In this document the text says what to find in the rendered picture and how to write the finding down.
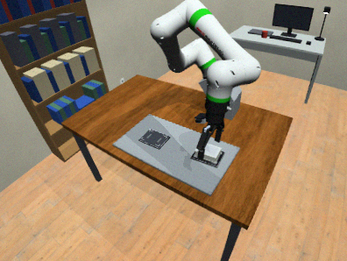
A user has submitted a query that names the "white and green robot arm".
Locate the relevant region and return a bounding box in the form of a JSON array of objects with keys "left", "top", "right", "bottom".
[{"left": 150, "top": 0, "right": 261, "bottom": 115}]

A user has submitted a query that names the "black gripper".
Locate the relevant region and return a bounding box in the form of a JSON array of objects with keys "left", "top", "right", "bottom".
[{"left": 196, "top": 111, "right": 225, "bottom": 160}]

